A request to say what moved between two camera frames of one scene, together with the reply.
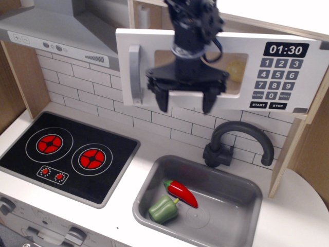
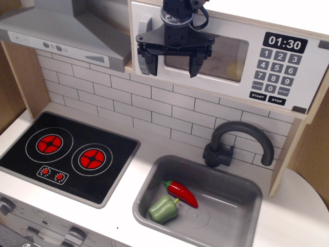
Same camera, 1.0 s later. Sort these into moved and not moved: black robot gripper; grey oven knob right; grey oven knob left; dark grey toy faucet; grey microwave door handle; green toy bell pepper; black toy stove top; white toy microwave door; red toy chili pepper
Moved: black robot gripper; white toy microwave door; grey microwave door handle
Not moved: green toy bell pepper; black toy stove top; dark grey toy faucet; red toy chili pepper; grey oven knob right; grey oven knob left
